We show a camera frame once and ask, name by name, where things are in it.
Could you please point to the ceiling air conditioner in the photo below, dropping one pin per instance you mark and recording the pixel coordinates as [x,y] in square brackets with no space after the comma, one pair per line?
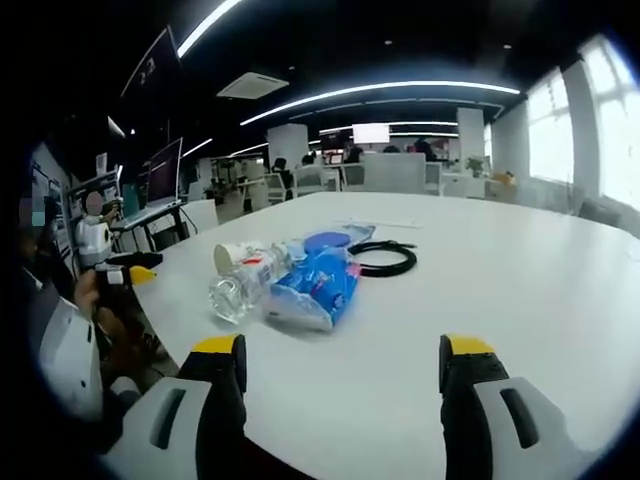
[254,85]

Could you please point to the bright wall screen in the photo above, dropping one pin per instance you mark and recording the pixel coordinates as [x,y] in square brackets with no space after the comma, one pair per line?
[370,133]

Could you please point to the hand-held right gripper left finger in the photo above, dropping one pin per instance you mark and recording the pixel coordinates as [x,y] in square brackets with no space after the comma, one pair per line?
[210,400]

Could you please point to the white table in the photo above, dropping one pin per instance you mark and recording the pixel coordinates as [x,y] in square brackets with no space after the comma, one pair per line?
[450,300]

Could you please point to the computer monitor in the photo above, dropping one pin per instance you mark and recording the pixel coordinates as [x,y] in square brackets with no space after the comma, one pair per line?
[165,172]

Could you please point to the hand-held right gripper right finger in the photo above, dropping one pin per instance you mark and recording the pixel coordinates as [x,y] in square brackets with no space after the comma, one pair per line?
[475,400]

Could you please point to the black hanging sign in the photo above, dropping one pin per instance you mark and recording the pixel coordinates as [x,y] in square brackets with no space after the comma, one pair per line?
[152,62]

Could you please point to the blue round lid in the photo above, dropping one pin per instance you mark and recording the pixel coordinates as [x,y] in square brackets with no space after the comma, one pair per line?
[326,239]

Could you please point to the blue tissue packet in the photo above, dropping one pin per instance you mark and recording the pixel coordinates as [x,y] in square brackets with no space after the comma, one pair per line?
[315,295]

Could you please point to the clear plastic bag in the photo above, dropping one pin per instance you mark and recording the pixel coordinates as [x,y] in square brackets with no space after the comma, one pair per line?
[361,233]

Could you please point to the person's left hand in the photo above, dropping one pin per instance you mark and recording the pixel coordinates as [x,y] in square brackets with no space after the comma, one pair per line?
[87,297]

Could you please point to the standing desk with laptop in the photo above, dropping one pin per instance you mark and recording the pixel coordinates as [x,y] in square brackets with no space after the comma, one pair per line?
[145,220]

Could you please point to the potted green plant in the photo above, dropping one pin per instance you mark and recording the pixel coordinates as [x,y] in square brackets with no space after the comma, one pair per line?
[475,165]

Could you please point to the white partition panel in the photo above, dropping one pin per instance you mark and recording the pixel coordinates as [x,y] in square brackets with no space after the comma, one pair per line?
[392,172]

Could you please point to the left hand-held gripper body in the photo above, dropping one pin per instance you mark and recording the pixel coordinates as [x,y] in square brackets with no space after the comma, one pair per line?
[94,240]

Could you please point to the clear plastic bottle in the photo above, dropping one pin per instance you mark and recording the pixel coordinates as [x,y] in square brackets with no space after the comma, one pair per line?
[240,295]

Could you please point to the white paper cup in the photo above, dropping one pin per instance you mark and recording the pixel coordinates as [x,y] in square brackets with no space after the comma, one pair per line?
[231,257]

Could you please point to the long curved ceiling light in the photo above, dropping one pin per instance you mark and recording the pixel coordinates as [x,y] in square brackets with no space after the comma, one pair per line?
[380,92]

